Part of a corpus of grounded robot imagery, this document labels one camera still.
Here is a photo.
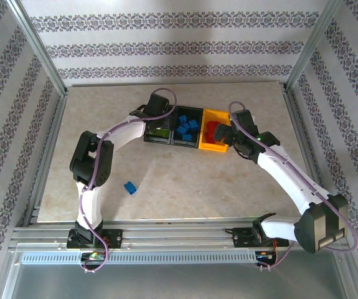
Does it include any yellow plastic bin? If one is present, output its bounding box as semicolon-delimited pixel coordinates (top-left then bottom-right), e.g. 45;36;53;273
197;107;233;154

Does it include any black plastic bin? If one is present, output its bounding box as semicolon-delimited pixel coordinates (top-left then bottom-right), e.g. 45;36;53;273
171;105;205;148
143;104;178;145

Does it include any grey metal sheet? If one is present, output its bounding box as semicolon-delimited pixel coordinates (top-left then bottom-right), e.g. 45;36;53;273
0;249;358;299

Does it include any aluminium side rail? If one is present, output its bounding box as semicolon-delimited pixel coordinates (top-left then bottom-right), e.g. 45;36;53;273
283;85;337;224
22;89;69;227

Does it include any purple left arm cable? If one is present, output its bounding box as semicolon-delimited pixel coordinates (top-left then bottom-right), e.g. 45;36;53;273
78;88;178;274

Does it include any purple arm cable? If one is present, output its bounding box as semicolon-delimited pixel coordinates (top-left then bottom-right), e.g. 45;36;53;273
228;101;358;271
78;88;178;274

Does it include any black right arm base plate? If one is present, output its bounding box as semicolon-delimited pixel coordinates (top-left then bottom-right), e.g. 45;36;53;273
233;227;290;249

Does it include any aluminium mounting rail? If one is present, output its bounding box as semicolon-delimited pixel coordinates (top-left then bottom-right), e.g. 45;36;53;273
7;219;350;252

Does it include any aluminium frame post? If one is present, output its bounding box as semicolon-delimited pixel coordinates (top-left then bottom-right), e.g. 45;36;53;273
6;0;68;96
286;0;344;90

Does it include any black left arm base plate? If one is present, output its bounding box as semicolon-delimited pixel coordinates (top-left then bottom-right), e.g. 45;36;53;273
66;229;124;250

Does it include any grey slotted cable duct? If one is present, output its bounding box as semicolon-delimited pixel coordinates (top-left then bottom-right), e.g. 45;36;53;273
21;250;258;265

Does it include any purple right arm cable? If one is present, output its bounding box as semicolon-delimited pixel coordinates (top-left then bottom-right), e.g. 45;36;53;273
228;101;358;271

